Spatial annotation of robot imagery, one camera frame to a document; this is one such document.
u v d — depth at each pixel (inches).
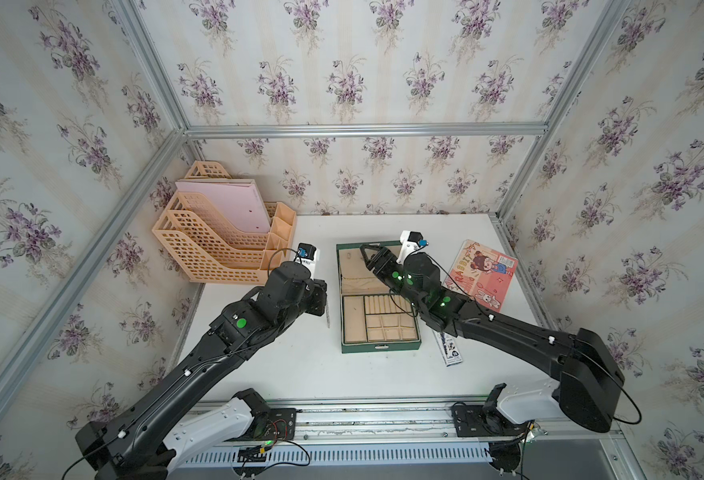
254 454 28.1
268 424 28.5
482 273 40.1
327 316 32.8
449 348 33.2
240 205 37.0
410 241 27.1
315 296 23.5
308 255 22.9
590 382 16.1
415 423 29.4
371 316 34.6
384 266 25.6
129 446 14.5
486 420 25.8
